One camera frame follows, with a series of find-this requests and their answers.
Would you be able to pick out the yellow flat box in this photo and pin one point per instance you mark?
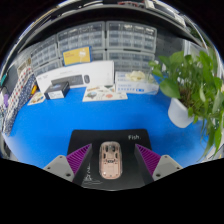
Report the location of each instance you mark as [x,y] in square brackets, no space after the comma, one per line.
[76,56]

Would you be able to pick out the clear plastic glove box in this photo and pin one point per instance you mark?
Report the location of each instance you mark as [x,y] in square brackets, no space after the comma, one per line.
[136,85]

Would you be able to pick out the small purple object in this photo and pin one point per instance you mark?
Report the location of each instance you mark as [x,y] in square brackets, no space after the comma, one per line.
[5,100]

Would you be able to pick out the dark wall shelf unit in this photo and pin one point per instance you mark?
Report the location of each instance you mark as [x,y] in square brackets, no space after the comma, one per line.
[110,13]

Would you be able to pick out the black mouse pad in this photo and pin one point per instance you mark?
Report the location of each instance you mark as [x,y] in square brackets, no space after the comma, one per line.
[110,135]

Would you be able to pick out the long white keyboard box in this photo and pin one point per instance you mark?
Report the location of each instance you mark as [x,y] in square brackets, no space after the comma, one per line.
[100,70]

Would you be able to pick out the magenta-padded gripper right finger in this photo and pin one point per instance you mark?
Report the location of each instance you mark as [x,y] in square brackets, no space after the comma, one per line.
[151,162]

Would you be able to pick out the red checked cloth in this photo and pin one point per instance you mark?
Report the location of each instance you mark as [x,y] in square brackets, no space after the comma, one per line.
[21,90]

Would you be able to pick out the green plant in white pot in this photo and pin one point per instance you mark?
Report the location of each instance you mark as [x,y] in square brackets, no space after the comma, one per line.
[186,90]

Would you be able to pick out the small black labelled box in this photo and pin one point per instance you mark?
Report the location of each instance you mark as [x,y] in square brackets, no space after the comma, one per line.
[56,91]

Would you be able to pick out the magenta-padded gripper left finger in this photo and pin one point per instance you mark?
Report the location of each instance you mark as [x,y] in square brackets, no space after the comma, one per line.
[74,162]

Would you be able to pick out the beige framed crate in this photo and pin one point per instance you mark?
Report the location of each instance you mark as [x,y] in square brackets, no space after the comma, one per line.
[23,66]

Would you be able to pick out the printed picture sheet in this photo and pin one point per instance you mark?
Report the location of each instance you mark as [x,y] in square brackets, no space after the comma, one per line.
[36,99]
[105,94]

